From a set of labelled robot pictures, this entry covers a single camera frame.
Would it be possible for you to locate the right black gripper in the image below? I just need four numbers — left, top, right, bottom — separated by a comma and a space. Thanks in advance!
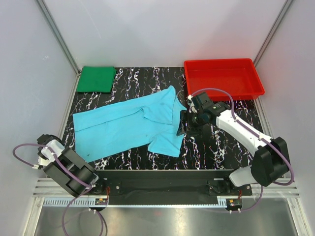
176, 110, 206, 138

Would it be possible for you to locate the light blue t shirt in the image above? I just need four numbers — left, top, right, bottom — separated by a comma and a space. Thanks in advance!
73, 86, 186, 162

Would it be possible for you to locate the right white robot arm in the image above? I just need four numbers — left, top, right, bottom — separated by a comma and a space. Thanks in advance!
177, 102, 294, 195

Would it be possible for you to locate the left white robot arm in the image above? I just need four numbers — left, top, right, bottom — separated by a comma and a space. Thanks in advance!
37, 134, 106, 197

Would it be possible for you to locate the red plastic tray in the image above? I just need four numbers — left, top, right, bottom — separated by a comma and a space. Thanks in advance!
184, 58, 265, 100

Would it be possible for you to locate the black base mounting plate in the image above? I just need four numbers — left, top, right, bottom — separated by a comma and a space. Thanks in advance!
88, 170, 252, 196

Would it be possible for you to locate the folded green t shirt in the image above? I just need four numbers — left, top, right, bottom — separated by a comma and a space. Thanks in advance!
76, 66, 116, 93

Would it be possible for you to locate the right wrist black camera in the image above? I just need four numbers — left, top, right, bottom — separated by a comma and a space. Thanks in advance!
191, 92, 214, 112

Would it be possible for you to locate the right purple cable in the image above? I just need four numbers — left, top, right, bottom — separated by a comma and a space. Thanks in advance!
189, 88, 295, 213

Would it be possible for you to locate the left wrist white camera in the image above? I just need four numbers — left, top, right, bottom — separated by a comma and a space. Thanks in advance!
31, 144, 59, 170

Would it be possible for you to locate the aluminium front rail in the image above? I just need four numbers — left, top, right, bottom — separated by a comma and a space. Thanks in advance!
32, 178, 299, 208

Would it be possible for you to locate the right aluminium corner post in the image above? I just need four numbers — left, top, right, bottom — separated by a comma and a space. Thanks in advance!
253, 0, 295, 67

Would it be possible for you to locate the aluminium corner post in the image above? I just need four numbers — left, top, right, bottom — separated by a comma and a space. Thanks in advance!
253, 0, 295, 67
35, 0, 81, 74

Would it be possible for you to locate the left aluminium corner post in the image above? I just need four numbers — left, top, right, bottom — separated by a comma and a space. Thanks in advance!
35, 0, 81, 74

